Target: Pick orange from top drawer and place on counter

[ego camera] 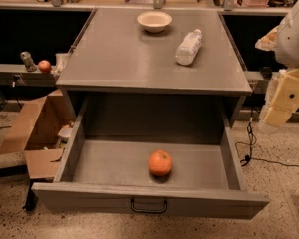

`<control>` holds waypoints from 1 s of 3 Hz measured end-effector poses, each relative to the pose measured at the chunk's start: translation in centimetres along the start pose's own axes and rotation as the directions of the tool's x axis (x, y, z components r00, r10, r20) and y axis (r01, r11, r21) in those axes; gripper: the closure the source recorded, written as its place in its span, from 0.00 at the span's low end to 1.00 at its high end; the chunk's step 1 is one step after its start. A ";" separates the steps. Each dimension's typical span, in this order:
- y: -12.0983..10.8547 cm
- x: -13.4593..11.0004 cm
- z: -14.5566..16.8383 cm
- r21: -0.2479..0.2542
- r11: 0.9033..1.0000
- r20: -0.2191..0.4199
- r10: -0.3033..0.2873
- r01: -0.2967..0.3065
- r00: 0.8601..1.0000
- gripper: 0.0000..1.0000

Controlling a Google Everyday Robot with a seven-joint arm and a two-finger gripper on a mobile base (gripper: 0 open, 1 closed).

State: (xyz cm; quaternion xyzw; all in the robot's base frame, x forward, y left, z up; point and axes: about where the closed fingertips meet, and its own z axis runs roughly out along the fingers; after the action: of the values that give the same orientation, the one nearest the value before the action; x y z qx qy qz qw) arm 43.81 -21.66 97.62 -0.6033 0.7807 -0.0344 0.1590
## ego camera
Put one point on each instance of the grey side shelf left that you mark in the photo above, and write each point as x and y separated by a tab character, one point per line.
16	74

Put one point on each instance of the brown cardboard box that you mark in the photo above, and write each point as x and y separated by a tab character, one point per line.
37	132

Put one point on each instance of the black drawer handle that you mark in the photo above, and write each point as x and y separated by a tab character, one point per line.
146	206

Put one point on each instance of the red apple on shelf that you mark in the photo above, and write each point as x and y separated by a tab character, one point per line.
45	66

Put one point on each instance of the clear plastic water bottle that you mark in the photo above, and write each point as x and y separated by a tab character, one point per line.
188	49

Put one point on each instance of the white ceramic bowl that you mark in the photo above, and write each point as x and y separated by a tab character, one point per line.
154	21

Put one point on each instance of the small grey figurine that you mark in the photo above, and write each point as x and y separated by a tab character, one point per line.
28	61

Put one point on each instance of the orange fruit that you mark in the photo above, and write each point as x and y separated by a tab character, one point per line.
160	163

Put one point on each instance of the grey cabinet counter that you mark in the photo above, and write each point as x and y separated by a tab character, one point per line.
116	54

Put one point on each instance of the grey side shelf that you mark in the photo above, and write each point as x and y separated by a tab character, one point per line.
16	74
257	83

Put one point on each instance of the grey side shelf right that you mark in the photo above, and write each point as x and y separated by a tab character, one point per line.
257	83

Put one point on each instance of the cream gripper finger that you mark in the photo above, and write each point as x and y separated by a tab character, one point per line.
267	42
276	117

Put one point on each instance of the black remote on shelf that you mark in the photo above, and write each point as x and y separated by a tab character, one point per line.
266	72

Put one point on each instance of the grey open top drawer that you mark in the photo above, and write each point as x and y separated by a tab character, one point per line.
106	161

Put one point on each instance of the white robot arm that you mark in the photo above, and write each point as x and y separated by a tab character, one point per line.
286	53

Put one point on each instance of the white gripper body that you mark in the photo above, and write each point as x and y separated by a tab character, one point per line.
293	42

